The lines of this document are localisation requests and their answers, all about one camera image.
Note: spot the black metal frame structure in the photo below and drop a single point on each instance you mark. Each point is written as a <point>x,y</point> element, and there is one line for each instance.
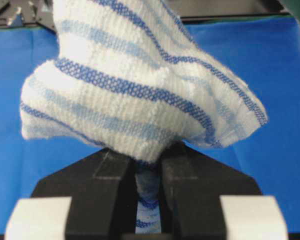
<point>39,13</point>

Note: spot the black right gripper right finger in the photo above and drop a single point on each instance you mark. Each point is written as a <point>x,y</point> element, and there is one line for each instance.
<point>203,199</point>

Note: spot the white blue-striped towel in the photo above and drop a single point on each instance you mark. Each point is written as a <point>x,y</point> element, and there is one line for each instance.
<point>131,78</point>

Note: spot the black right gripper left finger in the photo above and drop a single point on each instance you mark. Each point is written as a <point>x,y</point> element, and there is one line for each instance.
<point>92,199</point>

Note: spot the blue table mat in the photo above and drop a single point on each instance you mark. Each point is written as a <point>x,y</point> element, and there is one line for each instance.
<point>265,53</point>

